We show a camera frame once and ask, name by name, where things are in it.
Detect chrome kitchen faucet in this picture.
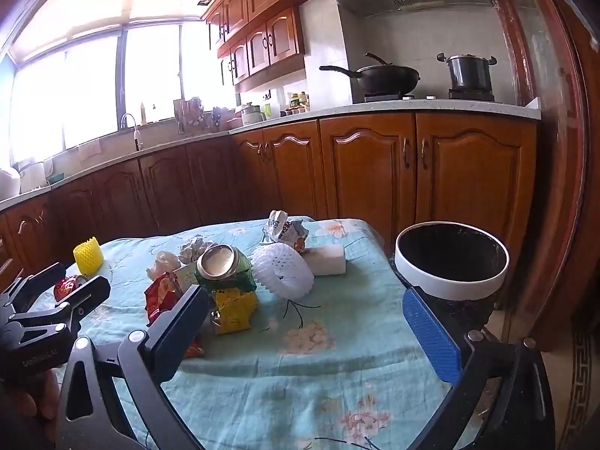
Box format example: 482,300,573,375
120,112,142,152

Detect white rice cooker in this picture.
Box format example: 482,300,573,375
0,166,22,201

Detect yellow foam fruit net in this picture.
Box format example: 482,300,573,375
73,237,104,276

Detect crumpled blue white wrapper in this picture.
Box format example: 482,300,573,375
261,210,308,255

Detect green milk carton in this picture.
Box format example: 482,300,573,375
174,265,202,288

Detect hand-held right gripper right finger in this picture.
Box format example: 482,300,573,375
402,287,558,450

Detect black wok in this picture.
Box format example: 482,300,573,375
319,52,421,96

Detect kitchen utensil rack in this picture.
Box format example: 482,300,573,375
172,97,208,128

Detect white paper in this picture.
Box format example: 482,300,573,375
146,250,181,282

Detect wooden glass-door cupboard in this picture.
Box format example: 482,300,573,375
485,0,600,353

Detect wooden lower kitchen cabinets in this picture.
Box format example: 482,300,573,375
0,111,540,291

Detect floral teal tablecloth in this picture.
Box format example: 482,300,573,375
51,216,474,450

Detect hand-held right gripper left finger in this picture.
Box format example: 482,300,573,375
55,285,212,450

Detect white rimmed trash bin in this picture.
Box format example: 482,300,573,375
394,221,510,333

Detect person's left hand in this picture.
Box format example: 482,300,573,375
9,369,62,425

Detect crumpled printed grey paper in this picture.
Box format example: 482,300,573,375
179,237,216,266

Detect red snack packet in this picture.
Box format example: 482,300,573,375
144,272,203,359

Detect yellow snack packet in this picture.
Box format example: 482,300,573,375
208,288,258,336

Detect white foam fruit net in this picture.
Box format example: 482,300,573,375
250,244,315,299

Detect wooden kitchen cabinets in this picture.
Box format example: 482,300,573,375
204,0,331,93
0,111,540,291

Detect dark steel cooking pot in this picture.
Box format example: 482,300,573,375
437,53,498,91

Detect wooden upper kitchen cabinets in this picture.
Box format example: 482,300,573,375
204,0,331,93

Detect black gas stove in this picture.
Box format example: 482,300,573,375
363,88,496,104

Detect white foam block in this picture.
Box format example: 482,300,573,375
304,245,347,276

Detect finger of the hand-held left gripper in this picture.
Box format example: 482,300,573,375
0,262,67,320
7,276,112,339

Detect red crushed can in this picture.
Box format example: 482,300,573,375
53,276,87,302

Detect patterned floor rug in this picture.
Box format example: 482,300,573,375
557,316,600,450

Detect green drink can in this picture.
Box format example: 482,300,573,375
196,244,258,294

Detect kitchen window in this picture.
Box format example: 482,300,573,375
0,16,237,166

